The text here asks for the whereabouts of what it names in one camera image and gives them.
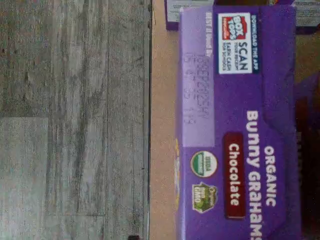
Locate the purple Annie's box brown label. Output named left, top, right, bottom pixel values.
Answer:
left=176, top=4, right=301, bottom=240
left=294, top=74, right=320, bottom=240

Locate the purple Annie's box yellow label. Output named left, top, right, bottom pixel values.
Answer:
left=164, top=0, right=215, bottom=31

